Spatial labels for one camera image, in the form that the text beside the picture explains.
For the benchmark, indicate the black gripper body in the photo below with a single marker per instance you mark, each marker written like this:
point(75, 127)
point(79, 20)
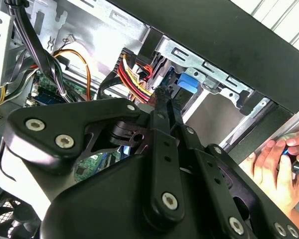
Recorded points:
point(102, 204)

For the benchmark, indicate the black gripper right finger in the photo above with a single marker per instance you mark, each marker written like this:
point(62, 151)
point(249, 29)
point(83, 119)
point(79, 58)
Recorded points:
point(209, 174)

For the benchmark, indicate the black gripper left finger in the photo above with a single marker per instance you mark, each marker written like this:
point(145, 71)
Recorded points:
point(49, 129)

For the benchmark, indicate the hard disk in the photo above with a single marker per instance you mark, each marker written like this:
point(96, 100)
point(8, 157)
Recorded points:
point(189, 82)

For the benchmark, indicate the person's left hand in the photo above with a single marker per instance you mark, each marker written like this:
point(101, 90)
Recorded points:
point(274, 181)

